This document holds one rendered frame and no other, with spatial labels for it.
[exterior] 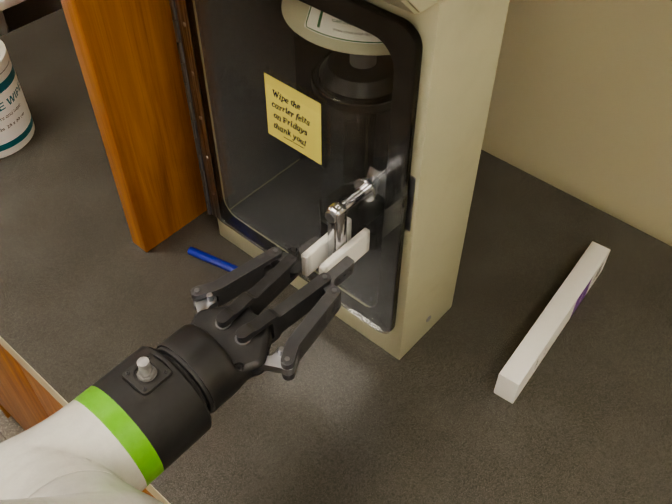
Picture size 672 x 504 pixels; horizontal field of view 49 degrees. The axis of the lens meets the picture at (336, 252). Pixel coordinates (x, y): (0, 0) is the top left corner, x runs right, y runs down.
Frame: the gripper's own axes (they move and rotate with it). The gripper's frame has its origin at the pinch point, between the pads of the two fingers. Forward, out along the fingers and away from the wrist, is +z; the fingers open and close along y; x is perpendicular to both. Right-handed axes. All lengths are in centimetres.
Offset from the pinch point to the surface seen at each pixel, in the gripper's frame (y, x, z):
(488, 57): -5.3, -17.5, 14.6
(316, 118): 6.3, -10.8, 4.4
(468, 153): -5.3, -6.8, 14.0
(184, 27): 25.1, -13.1, 4.5
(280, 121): 11.4, -7.9, 4.4
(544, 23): 5.2, -1.7, 48.6
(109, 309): 27.6, 20.5, -12.7
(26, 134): 64, 19, -1
